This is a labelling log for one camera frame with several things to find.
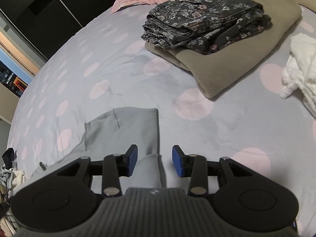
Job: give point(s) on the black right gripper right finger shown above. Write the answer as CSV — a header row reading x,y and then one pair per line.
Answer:
x,y
240,196

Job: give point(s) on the light grey-blue garment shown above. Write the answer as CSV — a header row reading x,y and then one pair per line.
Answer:
x,y
113,133

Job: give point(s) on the khaki folded blanket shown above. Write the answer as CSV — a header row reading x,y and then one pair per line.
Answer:
x,y
213,73

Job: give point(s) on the dotted grey bed cover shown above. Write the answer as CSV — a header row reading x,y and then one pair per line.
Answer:
x,y
105,66

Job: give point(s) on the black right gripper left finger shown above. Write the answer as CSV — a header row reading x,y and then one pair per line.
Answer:
x,y
70,195

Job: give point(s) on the white knitted cloth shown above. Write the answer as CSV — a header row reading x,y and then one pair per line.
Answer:
x,y
299,71

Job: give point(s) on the dark floral folded garment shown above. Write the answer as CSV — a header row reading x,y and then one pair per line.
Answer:
x,y
204,26

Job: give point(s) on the black navy garment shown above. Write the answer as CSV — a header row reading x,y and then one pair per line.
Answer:
x,y
9,158

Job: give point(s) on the dark sliding wardrobe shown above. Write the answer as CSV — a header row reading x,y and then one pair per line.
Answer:
x,y
48,24

